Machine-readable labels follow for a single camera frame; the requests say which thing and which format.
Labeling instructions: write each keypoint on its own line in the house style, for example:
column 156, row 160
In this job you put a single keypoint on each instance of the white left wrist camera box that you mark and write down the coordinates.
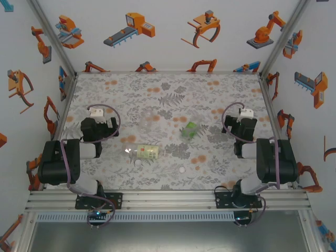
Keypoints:
column 96, row 113

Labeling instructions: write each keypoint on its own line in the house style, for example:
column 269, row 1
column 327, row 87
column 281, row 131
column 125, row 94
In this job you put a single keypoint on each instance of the aluminium table side rail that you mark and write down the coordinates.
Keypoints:
column 65, row 105
column 271, row 105

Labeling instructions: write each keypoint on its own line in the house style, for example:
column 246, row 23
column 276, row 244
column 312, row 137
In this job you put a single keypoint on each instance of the aluminium frame post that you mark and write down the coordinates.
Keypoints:
column 283, row 39
column 53, row 39

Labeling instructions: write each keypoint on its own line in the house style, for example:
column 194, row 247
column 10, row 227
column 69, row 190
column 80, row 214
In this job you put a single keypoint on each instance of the small green-tinted plastic cup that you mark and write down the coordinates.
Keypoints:
column 189, row 130

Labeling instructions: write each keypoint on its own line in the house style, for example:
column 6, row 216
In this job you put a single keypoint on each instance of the wide aluminium mounting rail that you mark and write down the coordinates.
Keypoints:
column 168, row 200

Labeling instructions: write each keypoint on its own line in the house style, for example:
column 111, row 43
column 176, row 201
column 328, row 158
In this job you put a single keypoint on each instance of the grey floral table cloth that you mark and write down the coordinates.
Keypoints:
column 157, row 78

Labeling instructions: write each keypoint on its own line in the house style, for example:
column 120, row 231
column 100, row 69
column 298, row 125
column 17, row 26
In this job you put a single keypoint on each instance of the aluminium frame leg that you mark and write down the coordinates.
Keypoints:
column 308, row 231
column 25, row 231

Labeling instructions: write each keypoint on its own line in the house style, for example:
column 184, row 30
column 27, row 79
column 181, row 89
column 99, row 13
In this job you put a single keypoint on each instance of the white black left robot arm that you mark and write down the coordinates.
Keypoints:
column 52, row 162

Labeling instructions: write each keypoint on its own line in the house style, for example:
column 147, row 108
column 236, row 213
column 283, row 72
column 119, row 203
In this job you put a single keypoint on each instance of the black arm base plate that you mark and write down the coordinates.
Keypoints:
column 220, row 199
column 118, row 200

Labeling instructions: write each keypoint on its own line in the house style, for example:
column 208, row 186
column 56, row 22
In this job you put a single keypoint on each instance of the small circuit board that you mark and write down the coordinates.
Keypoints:
column 96, row 214
column 241, row 218

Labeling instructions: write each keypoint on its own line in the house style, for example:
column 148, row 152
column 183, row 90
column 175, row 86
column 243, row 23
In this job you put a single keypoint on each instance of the clear bottle yellow green label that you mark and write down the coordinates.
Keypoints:
column 147, row 151

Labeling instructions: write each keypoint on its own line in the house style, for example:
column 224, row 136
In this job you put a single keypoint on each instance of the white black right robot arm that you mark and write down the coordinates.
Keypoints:
column 283, row 162

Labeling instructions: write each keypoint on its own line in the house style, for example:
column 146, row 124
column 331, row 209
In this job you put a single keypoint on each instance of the thin aluminium rear rail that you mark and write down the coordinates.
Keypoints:
column 168, row 72

